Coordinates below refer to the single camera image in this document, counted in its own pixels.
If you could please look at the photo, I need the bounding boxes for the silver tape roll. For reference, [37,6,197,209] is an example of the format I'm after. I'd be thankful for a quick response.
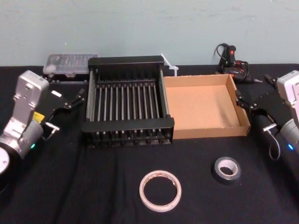
[212,156,242,187]

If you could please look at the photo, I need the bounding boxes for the right wrist thin cable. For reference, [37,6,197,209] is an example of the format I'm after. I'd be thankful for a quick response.
[263,124,281,161]

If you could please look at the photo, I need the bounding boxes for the wrist thin cable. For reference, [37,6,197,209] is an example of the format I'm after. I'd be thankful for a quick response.
[43,123,61,141]
[263,124,281,161]

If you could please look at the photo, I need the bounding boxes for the white tape roll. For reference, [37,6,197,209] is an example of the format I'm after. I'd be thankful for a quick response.
[139,170,182,213]

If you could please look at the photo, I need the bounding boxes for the black table cloth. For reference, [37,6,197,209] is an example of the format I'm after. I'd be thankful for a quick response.
[0,63,299,224]

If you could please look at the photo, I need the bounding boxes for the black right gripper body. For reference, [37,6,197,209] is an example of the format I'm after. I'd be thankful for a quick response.
[249,87,293,128]

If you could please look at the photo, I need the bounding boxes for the small white plastic piece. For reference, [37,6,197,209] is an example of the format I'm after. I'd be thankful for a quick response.
[160,53,179,77]

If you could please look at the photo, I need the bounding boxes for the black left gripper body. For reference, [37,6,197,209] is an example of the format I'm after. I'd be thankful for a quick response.
[35,86,72,140]

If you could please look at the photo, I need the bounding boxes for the black corded tool red switch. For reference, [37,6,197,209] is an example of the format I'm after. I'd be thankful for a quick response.
[214,43,263,84]

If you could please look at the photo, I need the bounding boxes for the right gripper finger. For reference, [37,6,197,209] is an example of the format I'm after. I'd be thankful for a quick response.
[235,89,252,110]
[264,74,278,91]

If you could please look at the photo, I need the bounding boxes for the black rack with steel bars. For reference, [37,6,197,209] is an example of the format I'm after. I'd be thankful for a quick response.
[81,55,175,149]

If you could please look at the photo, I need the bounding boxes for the left wrist thin cable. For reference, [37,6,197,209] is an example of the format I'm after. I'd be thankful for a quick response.
[43,123,61,141]

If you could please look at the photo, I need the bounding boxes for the clear plastic case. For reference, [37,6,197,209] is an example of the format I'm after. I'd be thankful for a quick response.
[43,53,100,84]

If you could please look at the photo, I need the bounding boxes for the shallow brown cardboard tray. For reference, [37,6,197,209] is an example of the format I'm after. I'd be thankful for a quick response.
[163,74,251,140]

